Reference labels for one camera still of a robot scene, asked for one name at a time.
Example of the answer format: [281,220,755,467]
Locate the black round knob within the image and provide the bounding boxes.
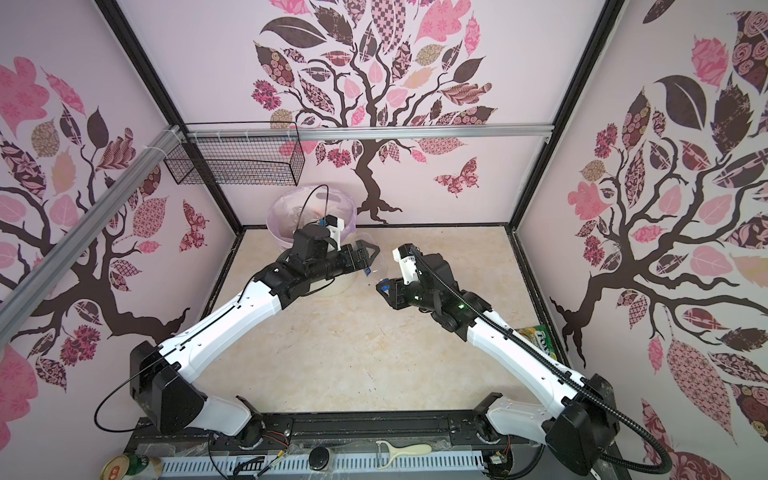
[307,446,332,472]

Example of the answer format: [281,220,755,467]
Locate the green yellow snack bag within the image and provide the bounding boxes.
[517,325,558,360]

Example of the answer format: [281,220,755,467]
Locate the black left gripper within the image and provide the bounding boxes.
[308,239,380,283]

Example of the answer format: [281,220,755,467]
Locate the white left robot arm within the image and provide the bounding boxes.
[130,224,380,445]

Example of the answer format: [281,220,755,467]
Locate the cream vegetable peeler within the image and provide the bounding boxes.
[375,440,433,470]

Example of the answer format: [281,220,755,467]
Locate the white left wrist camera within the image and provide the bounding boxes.
[318,215,345,250]

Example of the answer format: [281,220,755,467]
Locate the aluminium frame bar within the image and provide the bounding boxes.
[1,125,182,345]

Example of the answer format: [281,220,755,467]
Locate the purple bin liner bag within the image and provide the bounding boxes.
[266,184,357,250]

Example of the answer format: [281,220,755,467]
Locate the blue cap clear bottle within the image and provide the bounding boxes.
[364,248,393,287]

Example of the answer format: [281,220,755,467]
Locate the green tin can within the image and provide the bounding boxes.
[99,454,163,480]

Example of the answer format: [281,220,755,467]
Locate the cream waste bin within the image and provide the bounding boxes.
[317,273,357,297]

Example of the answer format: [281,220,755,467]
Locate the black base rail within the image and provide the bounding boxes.
[124,410,522,456]

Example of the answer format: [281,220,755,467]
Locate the thin black left cable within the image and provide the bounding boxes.
[295,184,331,232]

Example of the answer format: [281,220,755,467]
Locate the white vented cable duct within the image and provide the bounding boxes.
[158,449,487,478]

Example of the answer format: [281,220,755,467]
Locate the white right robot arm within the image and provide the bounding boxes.
[376,244,619,475]

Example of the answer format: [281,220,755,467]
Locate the black wire basket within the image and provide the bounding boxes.
[164,120,305,187]

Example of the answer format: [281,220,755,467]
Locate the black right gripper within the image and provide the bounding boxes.
[376,275,441,314]

